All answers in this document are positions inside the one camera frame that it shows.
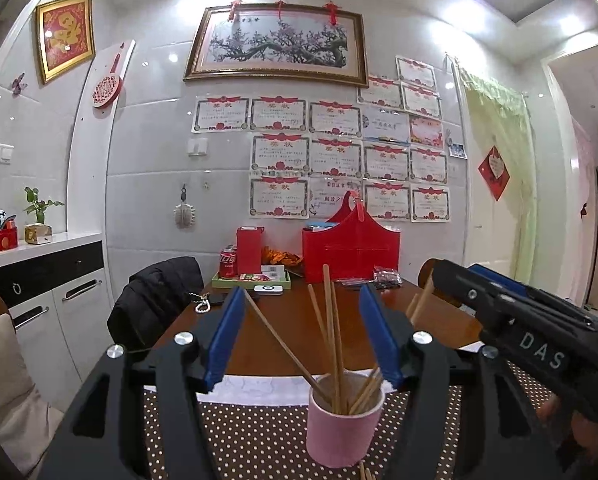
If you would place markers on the small green potted plant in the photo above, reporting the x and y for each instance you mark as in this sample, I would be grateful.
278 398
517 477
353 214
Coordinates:
39 210

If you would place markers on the dark plastic packet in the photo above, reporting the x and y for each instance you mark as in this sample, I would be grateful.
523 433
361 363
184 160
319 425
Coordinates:
386 277

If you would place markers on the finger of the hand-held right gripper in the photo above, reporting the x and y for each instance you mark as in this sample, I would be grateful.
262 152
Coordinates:
509 282
479 295

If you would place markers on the beige chair cushion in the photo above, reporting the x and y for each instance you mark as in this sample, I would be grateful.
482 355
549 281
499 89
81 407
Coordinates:
9 390

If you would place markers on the white paper box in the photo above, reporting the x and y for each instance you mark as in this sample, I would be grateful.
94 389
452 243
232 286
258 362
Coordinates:
274 273

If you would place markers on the red upright box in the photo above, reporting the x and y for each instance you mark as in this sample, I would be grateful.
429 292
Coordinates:
249 252

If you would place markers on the red soda can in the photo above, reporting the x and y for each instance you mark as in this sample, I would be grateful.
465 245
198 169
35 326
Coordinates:
228 264

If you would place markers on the brown polka dot tablecloth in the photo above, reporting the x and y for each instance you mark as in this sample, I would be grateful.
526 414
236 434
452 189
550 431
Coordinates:
259 435

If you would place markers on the red diamond door decoration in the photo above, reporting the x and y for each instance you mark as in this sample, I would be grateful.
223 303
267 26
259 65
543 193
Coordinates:
494 172

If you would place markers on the red knot tassel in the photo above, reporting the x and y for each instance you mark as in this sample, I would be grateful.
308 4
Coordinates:
332 12
236 9
280 8

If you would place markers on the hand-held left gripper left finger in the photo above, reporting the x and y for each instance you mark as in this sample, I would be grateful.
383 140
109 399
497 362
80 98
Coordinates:
226 335

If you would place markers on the green curtain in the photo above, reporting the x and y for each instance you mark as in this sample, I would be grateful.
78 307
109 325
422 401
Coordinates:
524 160

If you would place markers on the hanging grey round ornament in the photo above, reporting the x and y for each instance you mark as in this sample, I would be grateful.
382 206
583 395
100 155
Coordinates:
184 215

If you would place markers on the pink cup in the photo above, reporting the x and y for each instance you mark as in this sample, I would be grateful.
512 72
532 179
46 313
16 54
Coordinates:
339 440

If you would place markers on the small blue photo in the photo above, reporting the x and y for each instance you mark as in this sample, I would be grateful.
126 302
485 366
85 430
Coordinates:
457 150

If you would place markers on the wall of award certificates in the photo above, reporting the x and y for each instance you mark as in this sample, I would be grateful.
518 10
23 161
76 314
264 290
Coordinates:
329 155

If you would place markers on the bunch of wooden chopsticks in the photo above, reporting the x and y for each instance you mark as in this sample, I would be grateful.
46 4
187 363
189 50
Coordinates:
331 335

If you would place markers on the orange snack packets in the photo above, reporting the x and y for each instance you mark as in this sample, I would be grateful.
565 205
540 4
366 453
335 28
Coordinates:
281 257

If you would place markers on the purple butterfly wall decoration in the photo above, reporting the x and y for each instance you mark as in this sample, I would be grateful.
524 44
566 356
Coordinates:
19 84

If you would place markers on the framed plum blossom painting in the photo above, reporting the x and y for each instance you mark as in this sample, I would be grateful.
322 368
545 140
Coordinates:
279 45

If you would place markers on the black jacket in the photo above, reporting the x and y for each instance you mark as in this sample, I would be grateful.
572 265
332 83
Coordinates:
154 295

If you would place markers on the gold framed red calligraphy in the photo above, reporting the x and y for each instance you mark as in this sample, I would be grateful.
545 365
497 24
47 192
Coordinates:
64 35

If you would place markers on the white sideboard cabinet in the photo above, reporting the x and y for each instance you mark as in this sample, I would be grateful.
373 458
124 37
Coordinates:
54 310

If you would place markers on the red basket bag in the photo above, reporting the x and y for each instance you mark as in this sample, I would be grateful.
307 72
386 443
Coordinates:
349 255

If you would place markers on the person's right hand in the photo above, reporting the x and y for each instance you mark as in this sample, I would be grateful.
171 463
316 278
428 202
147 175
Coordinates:
591 437

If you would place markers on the red round wall ornament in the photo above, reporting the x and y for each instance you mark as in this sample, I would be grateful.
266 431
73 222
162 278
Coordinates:
106 90

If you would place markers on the white flat device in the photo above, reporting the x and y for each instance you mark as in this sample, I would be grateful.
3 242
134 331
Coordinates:
268 289

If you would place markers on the white wall outlet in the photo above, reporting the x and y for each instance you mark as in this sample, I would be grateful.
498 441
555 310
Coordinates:
197 146

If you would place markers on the green tray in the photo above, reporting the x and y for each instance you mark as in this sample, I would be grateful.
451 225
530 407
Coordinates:
229 284

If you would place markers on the white light switch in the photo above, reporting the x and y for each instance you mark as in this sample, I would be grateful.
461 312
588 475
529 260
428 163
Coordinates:
1 152

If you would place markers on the white door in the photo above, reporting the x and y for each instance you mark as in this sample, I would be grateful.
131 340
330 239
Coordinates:
494 240

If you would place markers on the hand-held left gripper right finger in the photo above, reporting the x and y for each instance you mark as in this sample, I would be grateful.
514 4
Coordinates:
381 335

